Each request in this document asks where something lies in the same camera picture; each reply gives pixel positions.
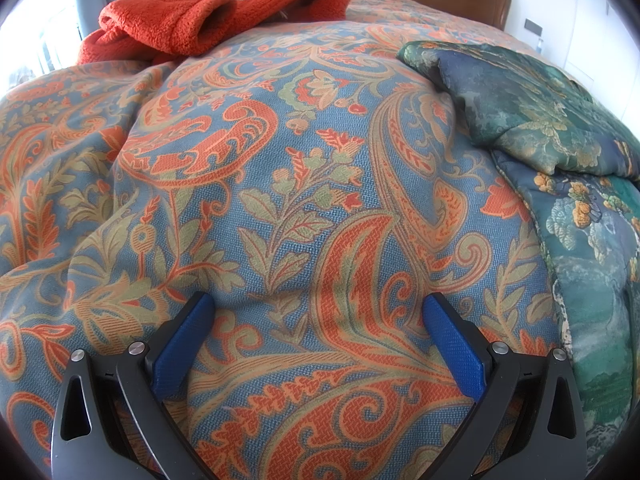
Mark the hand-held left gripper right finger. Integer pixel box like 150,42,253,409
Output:
421,292,587,480

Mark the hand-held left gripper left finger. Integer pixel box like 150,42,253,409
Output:
50,291,218,480

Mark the green landscape print jacket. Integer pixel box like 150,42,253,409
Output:
397,40,640,476

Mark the orange blue paisley quilt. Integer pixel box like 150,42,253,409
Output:
0,0,640,480

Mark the orange fleece garment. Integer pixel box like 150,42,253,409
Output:
76,0,355,66

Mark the white wardrobe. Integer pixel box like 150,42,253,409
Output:
562,0,640,126

